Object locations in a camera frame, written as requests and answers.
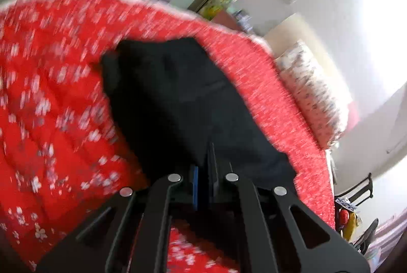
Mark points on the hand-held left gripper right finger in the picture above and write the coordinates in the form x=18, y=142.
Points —
x=212, y=177

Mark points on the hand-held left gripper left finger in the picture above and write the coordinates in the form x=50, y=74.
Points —
x=194, y=187

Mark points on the black pants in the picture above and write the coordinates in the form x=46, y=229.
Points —
x=175, y=101

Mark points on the white floral pillow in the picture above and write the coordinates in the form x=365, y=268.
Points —
x=311, y=95

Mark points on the blue white patterned cloth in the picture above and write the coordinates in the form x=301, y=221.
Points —
x=345, y=203

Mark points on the red bag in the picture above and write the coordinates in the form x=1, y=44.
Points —
x=342, y=217

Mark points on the yellow bag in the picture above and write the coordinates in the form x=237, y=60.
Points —
x=351, y=225

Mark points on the black chair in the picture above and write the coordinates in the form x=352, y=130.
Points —
x=365, y=187

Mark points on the wooden nightstand with items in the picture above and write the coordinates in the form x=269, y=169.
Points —
x=222, y=19

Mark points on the grey stroller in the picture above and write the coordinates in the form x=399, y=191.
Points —
x=368, y=234

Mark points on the cream and pink headboard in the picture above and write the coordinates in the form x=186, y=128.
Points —
x=295, y=28

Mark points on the red floral blanket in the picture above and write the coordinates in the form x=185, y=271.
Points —
x=47, y=85

